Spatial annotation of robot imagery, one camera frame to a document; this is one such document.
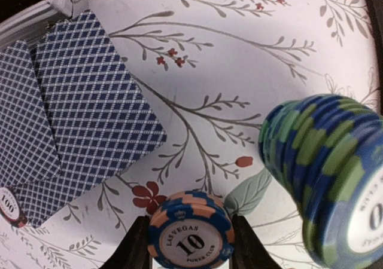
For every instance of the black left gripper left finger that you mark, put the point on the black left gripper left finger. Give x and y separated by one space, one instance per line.
132 252

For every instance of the blue peach poker chip stack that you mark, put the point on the blue peach poker chip stack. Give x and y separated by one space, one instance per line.
191 229

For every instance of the black poker play mat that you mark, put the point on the black poker play mat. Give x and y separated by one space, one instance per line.
375 11

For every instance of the aluminium poker case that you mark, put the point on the aluminium poker case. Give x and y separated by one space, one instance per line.
29 20

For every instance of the grey playing card deck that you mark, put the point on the grey playing card deck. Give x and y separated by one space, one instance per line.
71 117

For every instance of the green poker chip stack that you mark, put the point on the green poker chip stack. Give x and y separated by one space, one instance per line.
326 151

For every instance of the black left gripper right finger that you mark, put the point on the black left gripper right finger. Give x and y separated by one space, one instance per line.
248 249

